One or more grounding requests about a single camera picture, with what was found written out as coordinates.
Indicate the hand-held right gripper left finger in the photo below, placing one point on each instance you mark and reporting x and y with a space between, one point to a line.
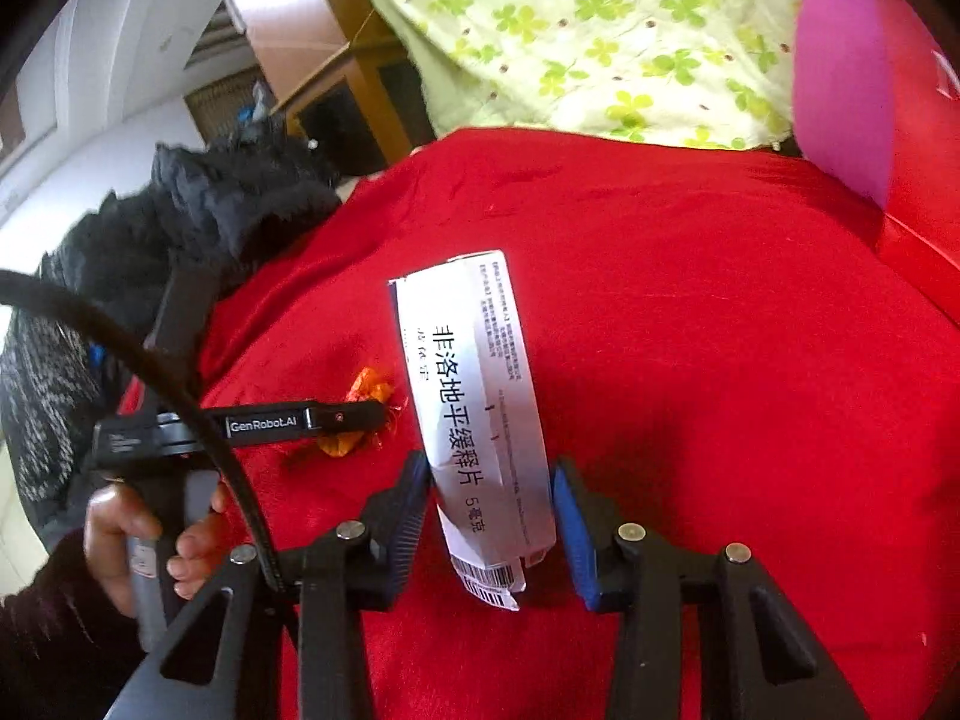
412 510

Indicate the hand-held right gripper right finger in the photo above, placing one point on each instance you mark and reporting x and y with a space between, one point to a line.
574 532

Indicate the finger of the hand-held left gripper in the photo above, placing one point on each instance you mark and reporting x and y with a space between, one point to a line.
360 414

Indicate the orange candy wrapper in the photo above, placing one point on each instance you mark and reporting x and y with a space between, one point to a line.
371 388

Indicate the white medicine box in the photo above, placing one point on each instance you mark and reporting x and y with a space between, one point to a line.
480 405

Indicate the person's left forearm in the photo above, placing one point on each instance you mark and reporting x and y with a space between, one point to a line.
52 637

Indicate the person's left hand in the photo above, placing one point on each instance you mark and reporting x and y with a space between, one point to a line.
112 532

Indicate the grey speckled cloth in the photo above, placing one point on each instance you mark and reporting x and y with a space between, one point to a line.
45 405

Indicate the red tablecloth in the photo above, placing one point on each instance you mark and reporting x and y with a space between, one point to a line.
712 315

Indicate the brown wooden cabinet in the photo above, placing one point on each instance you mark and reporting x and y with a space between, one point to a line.
330 37

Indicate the green floral cloth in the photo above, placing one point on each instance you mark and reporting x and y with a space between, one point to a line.
600 30

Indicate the red paper gift bag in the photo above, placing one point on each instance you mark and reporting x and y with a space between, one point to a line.
915 127

